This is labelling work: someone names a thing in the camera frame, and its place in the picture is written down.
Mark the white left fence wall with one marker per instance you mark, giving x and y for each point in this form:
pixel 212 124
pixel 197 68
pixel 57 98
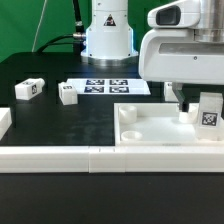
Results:
pixel 5 121

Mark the white front fence wall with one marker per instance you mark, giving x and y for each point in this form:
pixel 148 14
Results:
pixel 111 159

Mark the white square tabletop part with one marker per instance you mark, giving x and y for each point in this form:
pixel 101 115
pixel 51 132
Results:
pixel 151 124

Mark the white marker tag sheet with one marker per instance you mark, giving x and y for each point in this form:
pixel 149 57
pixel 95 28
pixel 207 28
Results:
pixel 110 86

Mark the white fence wall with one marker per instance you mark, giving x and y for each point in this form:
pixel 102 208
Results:
pixel 5 121
pixel 111 159

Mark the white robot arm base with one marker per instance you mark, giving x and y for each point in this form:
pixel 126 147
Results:
pixel 109 38

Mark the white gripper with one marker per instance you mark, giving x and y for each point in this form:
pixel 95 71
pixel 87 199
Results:
pixel 185 45

